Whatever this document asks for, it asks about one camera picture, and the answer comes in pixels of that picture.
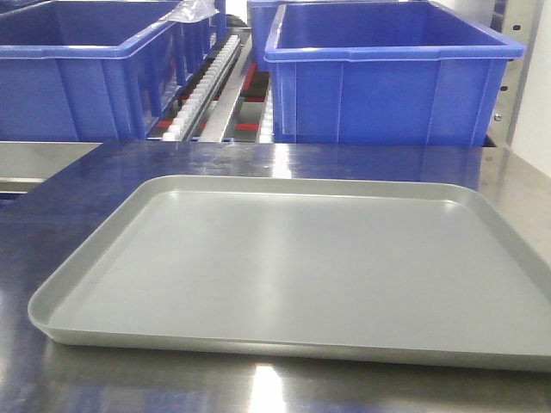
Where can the blue plastic bin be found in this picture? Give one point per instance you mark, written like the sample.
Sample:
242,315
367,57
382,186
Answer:
88,71
383,73

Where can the steel shelf front rail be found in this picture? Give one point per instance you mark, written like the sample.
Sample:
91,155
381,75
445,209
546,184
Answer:
25,165

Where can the clear plastic bag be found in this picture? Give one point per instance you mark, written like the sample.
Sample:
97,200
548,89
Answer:
192,11

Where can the blue plastic bin right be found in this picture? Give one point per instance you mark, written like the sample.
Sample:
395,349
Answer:
383,73

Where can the blue plastic bin left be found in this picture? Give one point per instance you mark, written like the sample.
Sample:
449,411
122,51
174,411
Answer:
88,71

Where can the white roller track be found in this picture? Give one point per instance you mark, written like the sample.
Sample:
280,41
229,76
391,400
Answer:
190,114

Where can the steel shelf divider rail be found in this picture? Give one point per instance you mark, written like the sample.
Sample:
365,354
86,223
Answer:
220,123

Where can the grey metal tray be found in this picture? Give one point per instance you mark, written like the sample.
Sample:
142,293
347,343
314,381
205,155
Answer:
399,272

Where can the blue bin rear left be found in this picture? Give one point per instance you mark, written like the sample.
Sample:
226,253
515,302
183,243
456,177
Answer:
199,39

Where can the blue bin rear right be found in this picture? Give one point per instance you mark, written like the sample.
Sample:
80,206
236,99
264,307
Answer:
261,15

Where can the steel shelf upright post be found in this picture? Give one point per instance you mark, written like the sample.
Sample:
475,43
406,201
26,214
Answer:
519,20

